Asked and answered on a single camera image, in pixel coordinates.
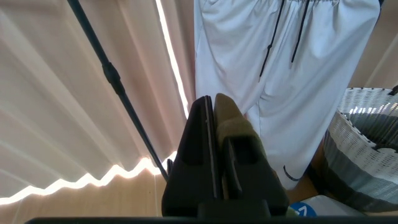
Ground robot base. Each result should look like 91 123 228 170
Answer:
289 194 366 218

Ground black clothes rack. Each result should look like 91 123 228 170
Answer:
67 0 174 183

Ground beige curtain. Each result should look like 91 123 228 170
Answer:
0 0 398 200

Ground green garment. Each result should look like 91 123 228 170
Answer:
213 92 299 218

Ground white laundry basket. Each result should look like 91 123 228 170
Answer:
307 85 398 213

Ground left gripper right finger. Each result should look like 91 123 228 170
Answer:
221 136 290 218

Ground pale grey shorts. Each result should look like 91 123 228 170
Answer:
194 0 382 191

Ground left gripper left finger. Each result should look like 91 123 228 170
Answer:
161 95 223 218

